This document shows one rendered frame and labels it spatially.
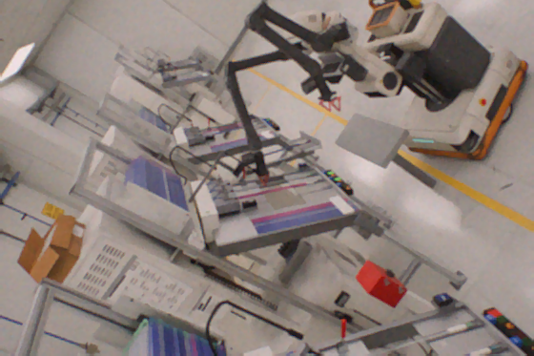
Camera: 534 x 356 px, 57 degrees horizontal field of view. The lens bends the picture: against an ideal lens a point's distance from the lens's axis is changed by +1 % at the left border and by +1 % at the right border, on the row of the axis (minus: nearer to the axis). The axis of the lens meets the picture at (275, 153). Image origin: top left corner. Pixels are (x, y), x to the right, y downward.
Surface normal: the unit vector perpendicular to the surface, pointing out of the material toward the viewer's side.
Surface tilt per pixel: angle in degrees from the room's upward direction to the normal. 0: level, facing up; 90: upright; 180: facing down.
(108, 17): 90
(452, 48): 90
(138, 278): 88
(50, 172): 90
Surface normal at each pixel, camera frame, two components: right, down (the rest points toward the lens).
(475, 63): 0.40, 0.07
